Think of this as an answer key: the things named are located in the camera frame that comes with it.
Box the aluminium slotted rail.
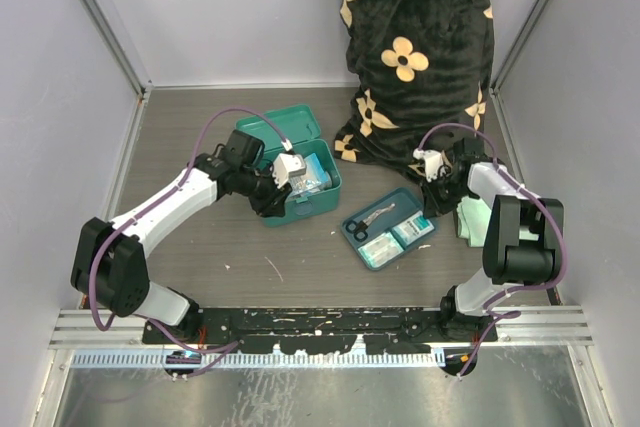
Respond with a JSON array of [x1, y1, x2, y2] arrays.
[[49, 310, 445, 374]]

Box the black handled scissors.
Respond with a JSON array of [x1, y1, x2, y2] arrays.
[[345, 203, 395, 242]]

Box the large blue cotton pack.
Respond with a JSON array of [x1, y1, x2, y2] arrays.
[[290, 153, 332, 197]]

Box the teal medicine kit box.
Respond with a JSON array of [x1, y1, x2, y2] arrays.
[[236, 104, 342, 227]]

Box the white gauze pad stack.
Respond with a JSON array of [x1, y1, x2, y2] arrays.
[[358, 232, 404, 270]]

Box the light green cloth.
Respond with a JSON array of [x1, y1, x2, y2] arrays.
[[456, 197, 491, 248]]

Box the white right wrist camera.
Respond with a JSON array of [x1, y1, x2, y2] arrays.
[[412, 149, 451, 183]]

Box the dark teal divided tray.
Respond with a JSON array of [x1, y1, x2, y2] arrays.
[[340, 188, 437, 272]]

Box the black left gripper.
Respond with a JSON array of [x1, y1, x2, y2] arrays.
[[238, 162, 292, 218]]

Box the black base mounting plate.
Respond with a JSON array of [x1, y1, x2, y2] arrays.
[[169, 307, 489, 355]]

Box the black floral plush blanket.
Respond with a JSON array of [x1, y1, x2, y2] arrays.
[[333, 0, 495, 181]]

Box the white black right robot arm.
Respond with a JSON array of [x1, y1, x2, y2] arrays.
[[413, 138, 567, 341]]

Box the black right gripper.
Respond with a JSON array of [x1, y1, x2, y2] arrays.
[[419, 170, 473, 219]]

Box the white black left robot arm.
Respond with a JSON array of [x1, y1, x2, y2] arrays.
[[70, 130, 306, 343]]

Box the teal white sachet packet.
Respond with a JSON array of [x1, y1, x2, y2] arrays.
[[391, 212, 435, 249]]

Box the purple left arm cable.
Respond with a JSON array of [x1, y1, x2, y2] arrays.
[[88, 106, 296, 378]]

